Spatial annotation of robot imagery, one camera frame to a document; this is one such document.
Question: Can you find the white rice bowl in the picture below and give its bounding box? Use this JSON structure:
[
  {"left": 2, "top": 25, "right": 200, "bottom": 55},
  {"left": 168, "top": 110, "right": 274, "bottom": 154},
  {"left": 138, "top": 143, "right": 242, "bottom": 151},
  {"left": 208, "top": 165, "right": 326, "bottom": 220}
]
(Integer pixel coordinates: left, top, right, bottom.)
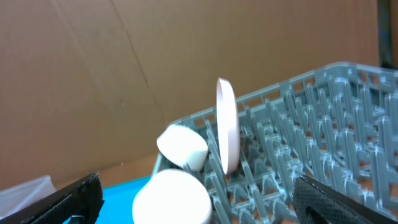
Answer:
[{"left": 156, "top": 124, "right": 209, "bottom": 171}]

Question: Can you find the grey dishwasher rack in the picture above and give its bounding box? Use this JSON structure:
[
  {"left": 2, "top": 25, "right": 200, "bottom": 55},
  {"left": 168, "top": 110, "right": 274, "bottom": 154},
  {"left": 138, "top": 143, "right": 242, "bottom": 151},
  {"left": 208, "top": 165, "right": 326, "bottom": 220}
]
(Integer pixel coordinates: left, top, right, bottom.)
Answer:
[{"left": 175, "top": 62, "right": 397, "bottom": 223}]

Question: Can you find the large white plate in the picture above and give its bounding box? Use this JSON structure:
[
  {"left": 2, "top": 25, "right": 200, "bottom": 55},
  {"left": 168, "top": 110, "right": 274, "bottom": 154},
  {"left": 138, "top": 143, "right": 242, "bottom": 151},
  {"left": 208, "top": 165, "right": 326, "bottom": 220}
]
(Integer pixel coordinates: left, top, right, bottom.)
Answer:
[{"left": 216, "top": 78, "right": 240, "bottom": 175}]

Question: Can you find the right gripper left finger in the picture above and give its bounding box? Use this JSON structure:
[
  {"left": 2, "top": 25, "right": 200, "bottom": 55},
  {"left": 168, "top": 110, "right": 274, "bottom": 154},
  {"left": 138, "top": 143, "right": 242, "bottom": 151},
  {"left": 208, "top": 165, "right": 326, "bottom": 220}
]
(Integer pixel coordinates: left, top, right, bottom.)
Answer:
[{"left": 1, "top": 174, "right": 104, "bottom": 224}]

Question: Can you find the small pink bowl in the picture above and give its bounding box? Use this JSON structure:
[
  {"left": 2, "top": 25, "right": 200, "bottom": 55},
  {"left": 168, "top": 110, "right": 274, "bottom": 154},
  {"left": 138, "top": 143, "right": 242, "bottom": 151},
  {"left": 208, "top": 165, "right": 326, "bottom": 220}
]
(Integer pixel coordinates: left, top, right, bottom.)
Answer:
[{"left": 132, "top": 169, "right": 213, "bottom": 224}]

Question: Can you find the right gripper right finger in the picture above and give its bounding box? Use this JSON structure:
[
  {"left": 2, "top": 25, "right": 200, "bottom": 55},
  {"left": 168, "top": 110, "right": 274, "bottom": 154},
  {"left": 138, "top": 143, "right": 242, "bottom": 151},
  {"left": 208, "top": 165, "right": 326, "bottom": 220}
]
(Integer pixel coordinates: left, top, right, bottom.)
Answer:
[{"left": 293, "top": 175, "right": 397, "bottom": 224}]

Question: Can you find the clear plastic bin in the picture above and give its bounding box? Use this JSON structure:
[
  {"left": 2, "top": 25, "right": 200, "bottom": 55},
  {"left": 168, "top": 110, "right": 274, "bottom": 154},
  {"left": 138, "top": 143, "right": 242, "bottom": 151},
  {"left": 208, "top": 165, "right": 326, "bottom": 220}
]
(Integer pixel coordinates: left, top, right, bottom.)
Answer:
[{"left": 1, "top": 175, "right": 56, "bottom": 219}]

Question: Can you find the teal serving tray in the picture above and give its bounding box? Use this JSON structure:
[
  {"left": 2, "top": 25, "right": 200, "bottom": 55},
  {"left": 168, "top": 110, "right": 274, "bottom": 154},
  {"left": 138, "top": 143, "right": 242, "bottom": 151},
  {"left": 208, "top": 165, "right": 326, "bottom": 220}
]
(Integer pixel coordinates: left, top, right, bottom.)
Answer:
[{"left": 96, "top": 177, "right": 150, "bottom": 224}]

